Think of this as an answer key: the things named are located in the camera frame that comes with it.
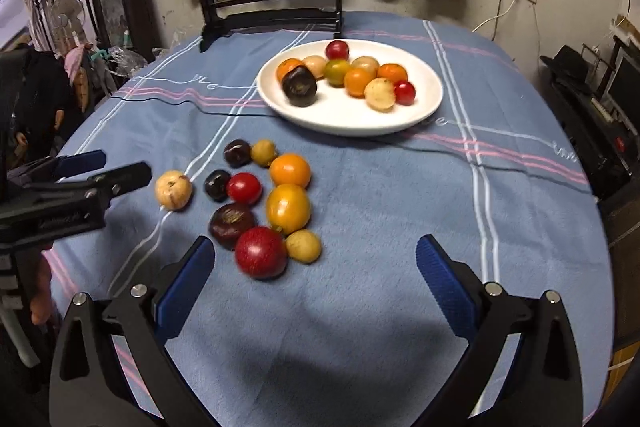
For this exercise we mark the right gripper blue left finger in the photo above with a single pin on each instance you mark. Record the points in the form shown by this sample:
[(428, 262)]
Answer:
[(178, 287)]

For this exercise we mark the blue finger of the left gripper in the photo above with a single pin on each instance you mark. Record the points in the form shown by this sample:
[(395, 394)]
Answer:
[(122, 180), (69, 166)]

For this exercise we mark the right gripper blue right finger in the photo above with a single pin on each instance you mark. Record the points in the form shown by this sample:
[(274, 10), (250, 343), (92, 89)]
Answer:
[(446, 278)]

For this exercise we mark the large red tomato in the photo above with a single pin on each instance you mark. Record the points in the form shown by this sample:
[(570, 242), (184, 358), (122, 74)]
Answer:
[(260, 253)]

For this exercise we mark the dark purple plum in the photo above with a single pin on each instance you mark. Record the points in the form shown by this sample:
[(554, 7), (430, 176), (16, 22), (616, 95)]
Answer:
[(299, 86)]

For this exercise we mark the person left hand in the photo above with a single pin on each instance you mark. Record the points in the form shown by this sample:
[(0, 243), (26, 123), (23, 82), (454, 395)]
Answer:
[(41, 305)]

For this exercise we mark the tan onion like fruit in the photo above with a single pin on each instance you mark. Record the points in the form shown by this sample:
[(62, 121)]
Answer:
[(173, 190)]

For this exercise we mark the small dark plum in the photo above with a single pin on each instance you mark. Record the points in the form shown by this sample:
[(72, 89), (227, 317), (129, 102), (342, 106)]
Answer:
[(216, 185)]

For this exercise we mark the dark maroon plum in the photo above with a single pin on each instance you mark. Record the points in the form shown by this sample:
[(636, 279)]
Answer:
[(229, 222)]

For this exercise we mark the dark plum top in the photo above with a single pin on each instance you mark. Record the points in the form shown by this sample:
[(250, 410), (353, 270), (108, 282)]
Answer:
[(238, 153)]

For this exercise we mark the blue striped tablecloth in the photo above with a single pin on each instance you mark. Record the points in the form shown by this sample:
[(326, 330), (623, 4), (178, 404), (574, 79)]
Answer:
[(356, 338)]

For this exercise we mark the small olive yellow fruit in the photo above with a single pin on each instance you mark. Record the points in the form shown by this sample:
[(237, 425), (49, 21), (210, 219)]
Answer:
[(263, 153)]

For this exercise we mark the standing fan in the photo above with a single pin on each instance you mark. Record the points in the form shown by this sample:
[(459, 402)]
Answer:
[(65, 19)]

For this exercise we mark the yellow orange tomato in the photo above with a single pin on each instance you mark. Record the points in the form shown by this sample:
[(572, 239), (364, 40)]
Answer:
[(288, 208)]

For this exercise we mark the orange fruit on cloth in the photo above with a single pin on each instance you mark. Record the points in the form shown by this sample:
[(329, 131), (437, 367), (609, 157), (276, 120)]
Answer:
[(290, 169)]

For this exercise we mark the orange fruit left plate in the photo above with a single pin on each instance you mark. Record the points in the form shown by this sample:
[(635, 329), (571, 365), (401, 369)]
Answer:
[(287, 66)]

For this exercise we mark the orange fruit plate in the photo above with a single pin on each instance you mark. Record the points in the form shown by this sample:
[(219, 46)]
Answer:
[(287, 66), (356, 81)]

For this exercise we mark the small red tomato on plate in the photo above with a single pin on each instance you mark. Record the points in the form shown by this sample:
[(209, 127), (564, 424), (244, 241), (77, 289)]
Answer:
[(405, 92)]

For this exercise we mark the pale beige speckled fruit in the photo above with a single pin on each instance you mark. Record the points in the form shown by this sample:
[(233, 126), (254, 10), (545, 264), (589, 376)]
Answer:
[(379, 95)]

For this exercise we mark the white round plate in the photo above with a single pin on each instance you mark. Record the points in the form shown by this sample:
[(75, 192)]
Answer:
[(335, 112)]

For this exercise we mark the pale peach fruit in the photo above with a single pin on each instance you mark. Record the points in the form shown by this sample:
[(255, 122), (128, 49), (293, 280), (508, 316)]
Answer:
[(316, 65)]

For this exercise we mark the orange tangerine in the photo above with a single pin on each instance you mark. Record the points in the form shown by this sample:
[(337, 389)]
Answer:
[(393, 72)]

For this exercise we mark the orange fruit centre plate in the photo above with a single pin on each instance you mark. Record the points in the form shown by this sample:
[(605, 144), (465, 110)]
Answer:
[(356, 81)]

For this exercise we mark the green yellow tomato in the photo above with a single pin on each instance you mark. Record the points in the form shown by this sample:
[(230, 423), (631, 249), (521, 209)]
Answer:
[(335, 72)]

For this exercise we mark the beige round fruit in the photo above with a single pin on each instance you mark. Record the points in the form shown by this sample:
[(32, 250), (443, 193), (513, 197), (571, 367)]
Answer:
[(367, 63)]

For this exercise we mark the red plum on plate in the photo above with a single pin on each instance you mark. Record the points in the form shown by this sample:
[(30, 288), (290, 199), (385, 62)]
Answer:
[(337, 50)]

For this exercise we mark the computer monitor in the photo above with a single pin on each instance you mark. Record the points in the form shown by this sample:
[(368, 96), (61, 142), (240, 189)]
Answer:
[(622, 91)]

